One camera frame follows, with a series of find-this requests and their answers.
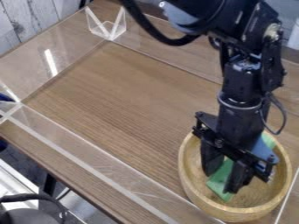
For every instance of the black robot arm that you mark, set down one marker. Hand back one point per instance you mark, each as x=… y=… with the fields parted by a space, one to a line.
x=245 y=29

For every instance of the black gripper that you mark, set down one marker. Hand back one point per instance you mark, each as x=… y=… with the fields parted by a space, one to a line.
x=228 y=135

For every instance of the green rectangular block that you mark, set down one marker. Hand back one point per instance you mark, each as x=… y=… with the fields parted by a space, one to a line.
x=216 y=181

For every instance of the black table leg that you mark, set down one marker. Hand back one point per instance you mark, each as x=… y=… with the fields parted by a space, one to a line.
x=49 y=184

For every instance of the clear acrylic enclosure wall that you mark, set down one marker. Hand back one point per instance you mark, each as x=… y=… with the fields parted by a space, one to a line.
x=104 y=100

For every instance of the brown wooden bowl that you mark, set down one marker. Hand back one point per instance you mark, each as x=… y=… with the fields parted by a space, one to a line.
x=256 y=199

